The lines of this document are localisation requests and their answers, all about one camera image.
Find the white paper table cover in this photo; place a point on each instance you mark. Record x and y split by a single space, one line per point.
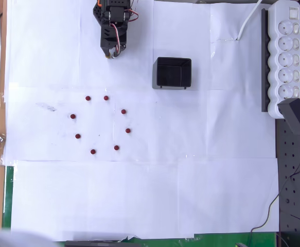
139 193

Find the black power adapter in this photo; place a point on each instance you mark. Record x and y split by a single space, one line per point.
293 115

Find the black open box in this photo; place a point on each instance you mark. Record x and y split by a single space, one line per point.
176 77

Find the green cutting mat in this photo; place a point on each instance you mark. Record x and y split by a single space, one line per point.
8 200

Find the black pegboard panel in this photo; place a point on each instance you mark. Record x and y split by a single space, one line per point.
299 195

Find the grey blurred object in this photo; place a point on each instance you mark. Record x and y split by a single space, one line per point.
10 239

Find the white power strip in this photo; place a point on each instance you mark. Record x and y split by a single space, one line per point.
284 67

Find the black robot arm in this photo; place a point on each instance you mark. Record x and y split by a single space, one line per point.
116 13

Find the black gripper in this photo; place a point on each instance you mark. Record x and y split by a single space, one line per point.
108 45

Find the flat black device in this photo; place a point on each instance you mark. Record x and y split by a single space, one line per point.
93 244

